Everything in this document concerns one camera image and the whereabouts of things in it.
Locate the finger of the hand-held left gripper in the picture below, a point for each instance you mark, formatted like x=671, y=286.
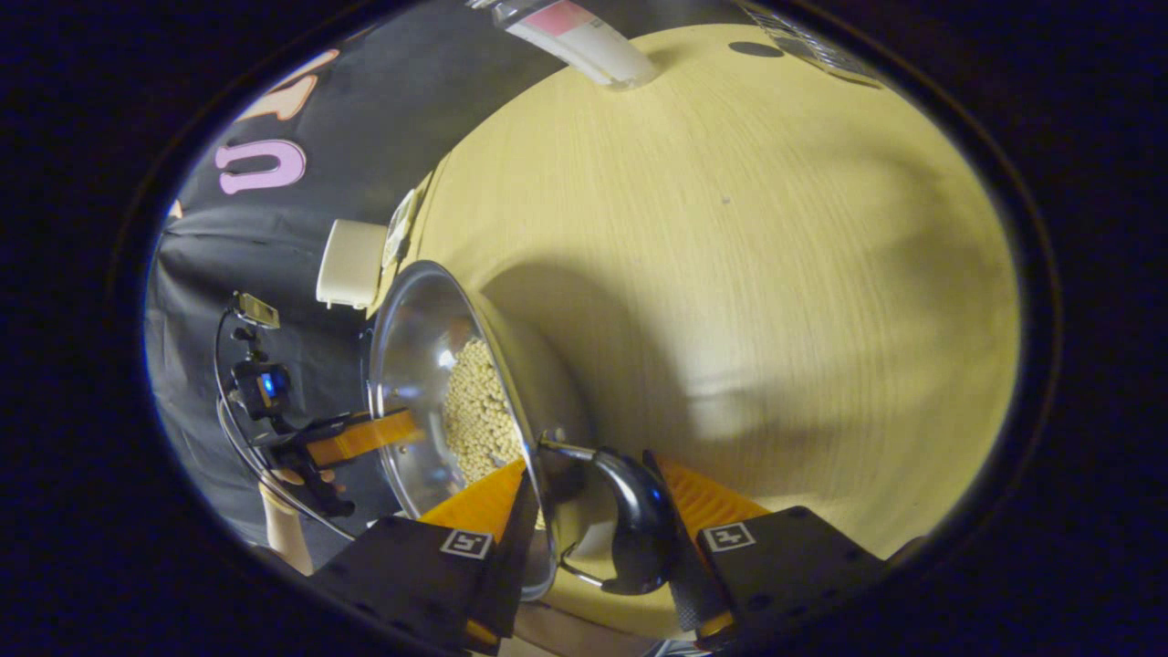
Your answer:
x=365, y=436

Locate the black backdrop cloth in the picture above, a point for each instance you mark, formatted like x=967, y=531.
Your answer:
x=274, y=246

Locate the pile of soybeans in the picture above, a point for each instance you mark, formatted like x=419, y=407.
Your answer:
x=479, y=411

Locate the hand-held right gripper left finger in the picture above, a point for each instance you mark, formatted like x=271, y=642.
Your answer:
x=506, y=584

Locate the small glass jar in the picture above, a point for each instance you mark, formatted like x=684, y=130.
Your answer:
x=812, y=46

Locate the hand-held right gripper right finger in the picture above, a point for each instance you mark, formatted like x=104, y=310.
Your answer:
x=689, y=593

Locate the white box appliance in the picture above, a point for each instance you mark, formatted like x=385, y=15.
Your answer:
x=351, y=265

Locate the divided dish of beans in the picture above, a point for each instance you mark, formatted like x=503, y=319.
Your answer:
x=399, y=228

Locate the small clear bottle pink label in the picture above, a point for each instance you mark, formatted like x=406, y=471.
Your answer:
x=584, y=41

